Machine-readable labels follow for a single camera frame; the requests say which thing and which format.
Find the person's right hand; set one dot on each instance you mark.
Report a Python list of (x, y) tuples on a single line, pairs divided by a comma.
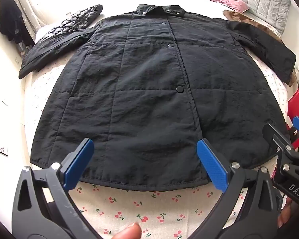
[(284, 216)]

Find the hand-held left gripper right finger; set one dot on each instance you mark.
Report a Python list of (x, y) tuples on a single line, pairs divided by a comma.
[(211, 164)]

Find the patterned sheer curtain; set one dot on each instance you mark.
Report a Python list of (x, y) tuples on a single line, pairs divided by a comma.
[(27, 7)]

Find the cherry print bedsheet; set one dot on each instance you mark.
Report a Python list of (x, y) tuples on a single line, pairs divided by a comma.
[(139, 204)]

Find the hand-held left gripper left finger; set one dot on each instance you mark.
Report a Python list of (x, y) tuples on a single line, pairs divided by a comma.
[(78, 164)]

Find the grey padded headboard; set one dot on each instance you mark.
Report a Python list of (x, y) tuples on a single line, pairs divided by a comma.
[(264, 0)]

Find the dark hanging clothes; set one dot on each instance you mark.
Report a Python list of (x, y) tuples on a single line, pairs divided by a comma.
[(10, 22)]

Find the person's left hand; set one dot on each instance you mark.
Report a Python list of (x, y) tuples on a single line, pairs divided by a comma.
[(128, 232)]

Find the brown fleece coat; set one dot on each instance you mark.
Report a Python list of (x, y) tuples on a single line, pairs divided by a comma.
[(239, 17)]

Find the black shiny puffer jacket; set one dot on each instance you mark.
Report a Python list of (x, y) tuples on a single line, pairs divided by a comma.
[(74, 21)]

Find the black quilted coat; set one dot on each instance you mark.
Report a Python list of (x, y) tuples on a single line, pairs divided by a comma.
[(139, 104)]

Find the white wall socket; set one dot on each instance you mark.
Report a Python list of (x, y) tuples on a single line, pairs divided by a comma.
[(3, 151)]

